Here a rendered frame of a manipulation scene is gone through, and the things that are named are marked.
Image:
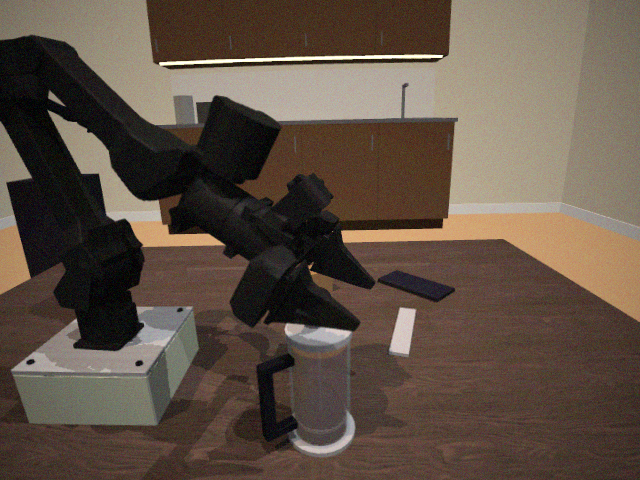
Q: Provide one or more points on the white flat bar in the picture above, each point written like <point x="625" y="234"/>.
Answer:
<point x="401" y="341"/>

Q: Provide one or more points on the orange cube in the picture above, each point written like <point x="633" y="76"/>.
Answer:
<point x="322" y="281"/>

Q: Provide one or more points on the glass french press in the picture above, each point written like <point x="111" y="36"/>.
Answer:
<point x="319" y="362"/>

